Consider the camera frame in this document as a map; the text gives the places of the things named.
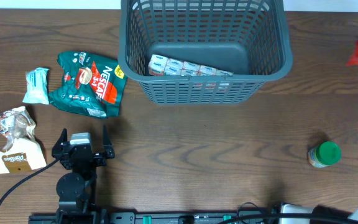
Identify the green lid jar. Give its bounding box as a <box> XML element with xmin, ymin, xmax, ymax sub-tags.
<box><xmin>307</xmin><ymin>141</ymin><xmax>342</xmax><ymax>168</ymax></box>

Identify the black cable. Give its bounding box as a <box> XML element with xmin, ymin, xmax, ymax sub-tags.
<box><xmin>0</xmin><ymin>157</ymin><xmax>60</xmax><ymax>224</ymax></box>

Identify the beige cookie bag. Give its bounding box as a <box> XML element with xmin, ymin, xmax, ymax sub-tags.
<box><xmin>0</xmin><ymin>106</ymin><xmax>47</xmax><ymax>174</ymax></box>

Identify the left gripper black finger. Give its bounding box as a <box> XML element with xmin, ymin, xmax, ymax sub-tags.
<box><xmin>103</xmin><ymin>125</ymin><xmax>111</xmax><ymax>152</ymax></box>
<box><xmin>58</xmin><ymin>128</ymin><xmax>67</xmax><ymax>146</ymax></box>

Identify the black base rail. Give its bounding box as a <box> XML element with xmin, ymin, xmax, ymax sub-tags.
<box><xmin>28</xmin><ymin>210</ymin><xmax>354</xmax><ymax>224</ymax></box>

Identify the grey plastic basket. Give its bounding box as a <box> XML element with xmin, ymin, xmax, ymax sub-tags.
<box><xmin>118</xmin><ymin>0</ymin><xmax>293</xmax><ymax>105</ymax></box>

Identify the light green tissue pack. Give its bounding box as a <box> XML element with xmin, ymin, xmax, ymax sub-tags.
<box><xmin>22</xmin><ymin>67</ymin><xmax>49</xmax><ymax>105</ymax></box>

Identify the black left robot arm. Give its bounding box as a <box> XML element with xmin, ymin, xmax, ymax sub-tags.
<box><xmin>52</xmin><ymin>127</ymin><xmax>115</xmax><ymax>224</ymax></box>

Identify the clear bag of tissue packs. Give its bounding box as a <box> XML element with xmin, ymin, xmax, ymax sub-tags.
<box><xmin>148</xmin><ymin>54</ymin><xmax>233</xmax><ymax>77</ymax></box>

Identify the green Nescafe coffee bag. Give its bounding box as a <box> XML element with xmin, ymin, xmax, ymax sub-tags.
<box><xmin>48</xmin><ymin>51</ymin><xmax>127</xmax><ymax>119</ymax></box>

